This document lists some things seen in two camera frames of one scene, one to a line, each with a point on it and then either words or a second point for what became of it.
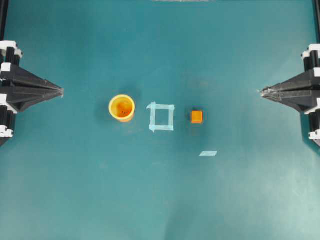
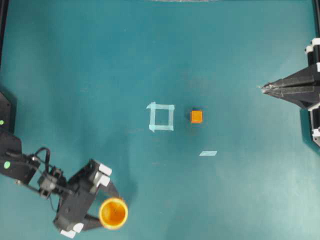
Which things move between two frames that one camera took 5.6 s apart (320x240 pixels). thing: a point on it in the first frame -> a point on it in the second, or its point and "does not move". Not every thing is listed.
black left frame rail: (3, 12) does not move
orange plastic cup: (122, 107) -> (113, 213)
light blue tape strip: (208, 153) does not move
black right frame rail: (316, 12) does not move
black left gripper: (29, 89) -> (76, 197)
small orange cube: (197, 116) does not move
